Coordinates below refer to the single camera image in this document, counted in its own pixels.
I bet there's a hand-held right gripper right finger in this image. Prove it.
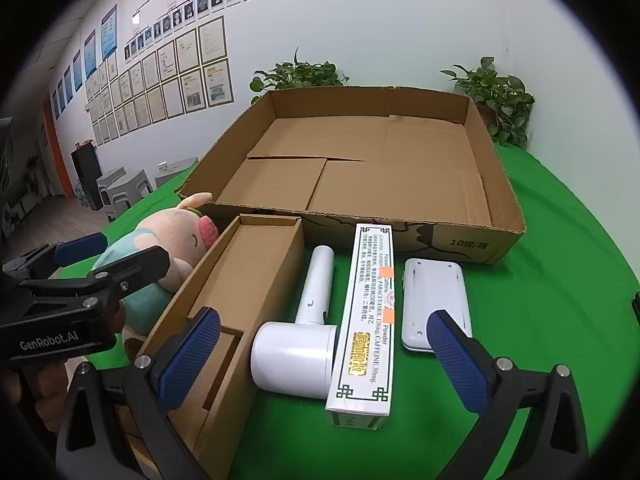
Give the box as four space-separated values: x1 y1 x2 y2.
426 309 592 480

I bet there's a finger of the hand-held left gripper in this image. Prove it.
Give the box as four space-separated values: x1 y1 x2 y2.
16 246 172 312
0 231 109 287

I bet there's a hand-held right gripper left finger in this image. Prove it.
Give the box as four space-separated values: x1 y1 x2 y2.
55 306 222 480

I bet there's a pink plush pig toy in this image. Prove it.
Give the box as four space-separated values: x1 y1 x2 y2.
92 192 221 361

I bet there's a narrow cardboard box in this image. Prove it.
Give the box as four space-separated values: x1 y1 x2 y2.
117 213 306 480

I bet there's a white tube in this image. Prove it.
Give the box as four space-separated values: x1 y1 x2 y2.
250 245 340 401

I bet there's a long white medicine box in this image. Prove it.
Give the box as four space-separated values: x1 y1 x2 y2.
325 223 398 431

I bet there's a large shallow cardboard box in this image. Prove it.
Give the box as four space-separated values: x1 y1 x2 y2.
175 85 527 267

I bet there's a person's left hand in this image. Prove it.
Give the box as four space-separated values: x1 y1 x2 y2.
0 360 71 427

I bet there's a grey stool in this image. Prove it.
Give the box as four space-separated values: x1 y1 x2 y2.
95 166 128 211
105 169 153 223

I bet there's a black cabinet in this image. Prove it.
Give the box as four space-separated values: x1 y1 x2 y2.
71 145 103 211

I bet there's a white rectangular device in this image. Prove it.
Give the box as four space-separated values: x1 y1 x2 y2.
401 258 473 353

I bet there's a grey side table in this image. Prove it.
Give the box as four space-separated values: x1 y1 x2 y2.
154 156 201 190

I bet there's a green tablecloth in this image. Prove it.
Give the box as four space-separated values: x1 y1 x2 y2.
10 142 640 480

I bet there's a bushy potted green plant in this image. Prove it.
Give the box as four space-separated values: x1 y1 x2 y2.
249 47 351 106

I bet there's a wall of framed certificates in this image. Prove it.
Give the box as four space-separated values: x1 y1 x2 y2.
82 15 235 147

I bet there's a row of blue wall posters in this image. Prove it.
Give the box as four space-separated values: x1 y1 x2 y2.
50 4 119 121

